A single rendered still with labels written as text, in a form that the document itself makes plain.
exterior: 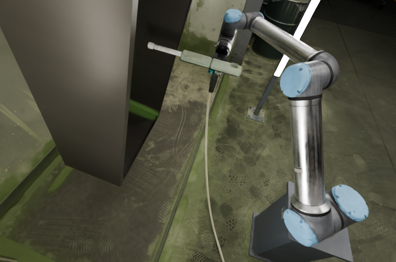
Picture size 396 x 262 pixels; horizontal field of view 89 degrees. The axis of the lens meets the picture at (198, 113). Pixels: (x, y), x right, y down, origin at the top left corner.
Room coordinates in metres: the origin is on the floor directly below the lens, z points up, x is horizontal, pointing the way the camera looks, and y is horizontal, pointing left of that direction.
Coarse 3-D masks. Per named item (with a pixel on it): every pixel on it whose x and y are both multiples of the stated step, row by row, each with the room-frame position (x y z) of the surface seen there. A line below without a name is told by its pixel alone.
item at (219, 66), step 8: (152, 48) 0.88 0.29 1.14; (160, 48) 0.88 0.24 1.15; (168, 48) 0.89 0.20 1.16; (184, 56) 0.85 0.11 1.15; (192, 56) 0.85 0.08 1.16; (200, 56) 0.86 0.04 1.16; (192, 64) 0.86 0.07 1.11; (200, 64) 0.84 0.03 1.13; (208, 64) 0.83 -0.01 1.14; (216, 64) 0.83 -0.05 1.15; (224, 64) 0.84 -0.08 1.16; (232, 64) 0.84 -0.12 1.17; (216, 72) 0.84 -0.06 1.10; (224, 72) 0.83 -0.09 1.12; (232, 72) 0.82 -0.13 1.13; (240, 72) 0.81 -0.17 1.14; (216, 80) 0.84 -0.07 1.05
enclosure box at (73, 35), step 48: (0, 0) 0.43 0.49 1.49; (48, 0) 0.41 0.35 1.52; (96, 0) 0.40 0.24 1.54; (144, 0) 1.02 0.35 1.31; (48, 48) 0.42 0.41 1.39; (96, 48) 0.40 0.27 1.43; (144, 48) 1.02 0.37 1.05; (48, 96) 0.43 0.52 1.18; (96, 96) 0.41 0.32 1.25; (144, 96) 1.02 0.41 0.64; (96, 144) 0.42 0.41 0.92
